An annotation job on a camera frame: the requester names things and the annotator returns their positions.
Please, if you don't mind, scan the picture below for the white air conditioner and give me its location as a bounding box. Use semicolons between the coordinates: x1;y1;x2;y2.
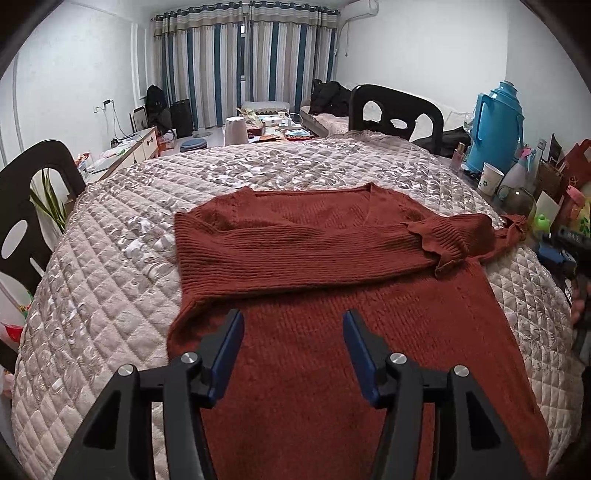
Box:
344;0;379;21

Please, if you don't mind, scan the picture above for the striped curtain panel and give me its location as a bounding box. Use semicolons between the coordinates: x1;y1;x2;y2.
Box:
247;2;340;112
150;9;246;132

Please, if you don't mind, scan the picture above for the white spray bottle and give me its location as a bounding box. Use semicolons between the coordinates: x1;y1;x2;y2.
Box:
503;148;536;190

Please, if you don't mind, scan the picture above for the cluttered coffee table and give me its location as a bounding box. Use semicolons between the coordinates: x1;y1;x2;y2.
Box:
238;102;319;141

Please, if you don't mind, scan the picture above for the round glass jar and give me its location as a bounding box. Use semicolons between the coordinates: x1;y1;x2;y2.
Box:
496;185;537;217

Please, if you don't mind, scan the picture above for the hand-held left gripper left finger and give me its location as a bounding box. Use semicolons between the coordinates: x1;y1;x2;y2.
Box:
55;309;245;480

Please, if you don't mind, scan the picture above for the wicker basket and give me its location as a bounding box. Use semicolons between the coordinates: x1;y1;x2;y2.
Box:
538;159;566;199

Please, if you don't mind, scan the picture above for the black suitcase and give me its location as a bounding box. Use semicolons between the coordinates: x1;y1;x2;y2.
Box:
170;99;194;138

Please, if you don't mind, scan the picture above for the blue thermos flask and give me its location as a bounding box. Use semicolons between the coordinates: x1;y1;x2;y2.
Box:
464;80;525;176

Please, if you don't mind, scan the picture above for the beige quilted blanket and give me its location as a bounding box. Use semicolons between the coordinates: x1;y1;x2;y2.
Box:
9;130;585;480

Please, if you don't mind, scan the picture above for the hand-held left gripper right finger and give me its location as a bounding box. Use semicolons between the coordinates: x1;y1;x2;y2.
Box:
342;309;532;480

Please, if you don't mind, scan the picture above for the white sofa cushion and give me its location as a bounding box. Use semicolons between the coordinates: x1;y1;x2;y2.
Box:
411;99;476;144

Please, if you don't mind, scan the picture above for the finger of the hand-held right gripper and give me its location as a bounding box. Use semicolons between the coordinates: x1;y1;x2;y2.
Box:
542;228;591;252
537;244;578;278

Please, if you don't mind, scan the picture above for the beige sofa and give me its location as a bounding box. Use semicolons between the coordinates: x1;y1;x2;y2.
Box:
300;106;352;138

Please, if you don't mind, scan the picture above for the red knit sweater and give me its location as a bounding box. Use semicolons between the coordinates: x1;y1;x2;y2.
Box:
166;182;550;480

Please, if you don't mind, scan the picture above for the white low cabinet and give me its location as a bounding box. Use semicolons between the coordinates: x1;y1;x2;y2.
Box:
85;127;160;183

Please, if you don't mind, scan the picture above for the black backpack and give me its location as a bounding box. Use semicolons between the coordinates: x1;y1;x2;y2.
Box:
145;84;168;116

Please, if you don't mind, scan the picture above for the person's right hand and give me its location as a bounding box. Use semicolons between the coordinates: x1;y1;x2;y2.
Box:
570;284;588;326

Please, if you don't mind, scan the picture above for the black clothes pile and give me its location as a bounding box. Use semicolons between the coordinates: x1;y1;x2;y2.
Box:
308;79;352;117

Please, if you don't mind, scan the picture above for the white card box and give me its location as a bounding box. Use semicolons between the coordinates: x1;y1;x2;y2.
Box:
536;190;561;217

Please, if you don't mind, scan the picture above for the white paper cup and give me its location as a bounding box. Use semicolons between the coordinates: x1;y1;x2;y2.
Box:
478;161;505;197

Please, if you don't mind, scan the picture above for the pale pink kettle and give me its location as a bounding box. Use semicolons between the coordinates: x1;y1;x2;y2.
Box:
224;116;249;147

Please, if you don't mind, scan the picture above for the green leafy plant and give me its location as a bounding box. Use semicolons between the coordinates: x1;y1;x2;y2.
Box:
30;168;70;234

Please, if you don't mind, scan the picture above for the red paper gift bag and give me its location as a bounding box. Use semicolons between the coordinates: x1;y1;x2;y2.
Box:
561;138;591;185

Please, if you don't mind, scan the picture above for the black wooden chair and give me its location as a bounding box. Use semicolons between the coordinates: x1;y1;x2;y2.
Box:
348;84;445;155
0;140;88;374

